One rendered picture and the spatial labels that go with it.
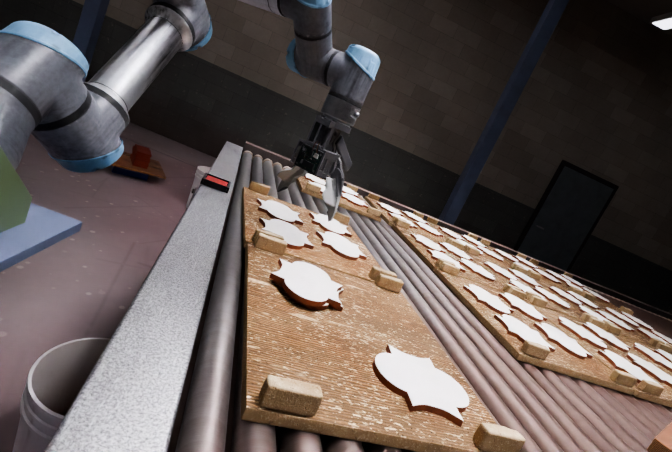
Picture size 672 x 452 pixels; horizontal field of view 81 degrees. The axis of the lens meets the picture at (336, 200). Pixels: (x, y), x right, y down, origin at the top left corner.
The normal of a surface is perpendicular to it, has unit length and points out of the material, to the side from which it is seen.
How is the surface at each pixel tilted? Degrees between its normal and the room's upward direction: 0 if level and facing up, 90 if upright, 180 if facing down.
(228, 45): 90
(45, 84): 72
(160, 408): 0
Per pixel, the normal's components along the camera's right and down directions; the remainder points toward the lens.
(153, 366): 0.40, -0.90
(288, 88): 0.06, 0.22
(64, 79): 0.97, 0.18
